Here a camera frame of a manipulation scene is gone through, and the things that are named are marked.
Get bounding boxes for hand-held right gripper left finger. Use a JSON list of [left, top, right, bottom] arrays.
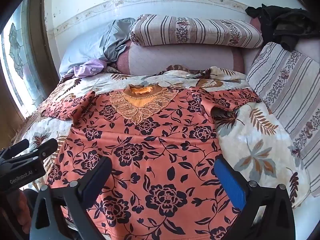
[[29, 156, 113, 240]]

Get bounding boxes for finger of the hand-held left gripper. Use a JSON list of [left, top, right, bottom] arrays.
[[5, 139, 30, 156], [15, 138, 58, 161]]

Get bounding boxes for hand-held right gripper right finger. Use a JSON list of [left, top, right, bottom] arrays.
[[214, 155, 297, 240]]

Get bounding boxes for orange floral shirt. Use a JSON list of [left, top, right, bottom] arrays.
[[41, 84, 262, 240]]

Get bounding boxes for black clothes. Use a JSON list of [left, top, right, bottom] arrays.
[[245, 4, 315, 52]]

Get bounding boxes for person's left hand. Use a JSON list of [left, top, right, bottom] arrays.
[[11, 189, 34, 230]]

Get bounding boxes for leaf print blanket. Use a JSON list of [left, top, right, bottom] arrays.
[[15, 65, 313, 210]]

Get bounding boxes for purple cloth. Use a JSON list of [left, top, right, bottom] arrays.
[[72, 59, 105, 78]]

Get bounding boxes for stained glass window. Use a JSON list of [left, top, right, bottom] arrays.
[[0, 2, 45, 120]]

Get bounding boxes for square striped floral pillow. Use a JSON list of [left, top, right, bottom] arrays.
[[246, 41, 320, 195]]

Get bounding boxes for grey-blue pillow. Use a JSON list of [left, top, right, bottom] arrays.
[[59, 17, 137, 79]]

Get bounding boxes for pink padded headboard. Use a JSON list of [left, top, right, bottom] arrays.
[[116, 15, 320, 78]]

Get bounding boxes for long striped floral pillow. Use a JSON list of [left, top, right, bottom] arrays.
[[129, 14, 264, 49]]

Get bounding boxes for dark wooden window frame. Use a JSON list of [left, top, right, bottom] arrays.
[[25, 0, 62, 98]]

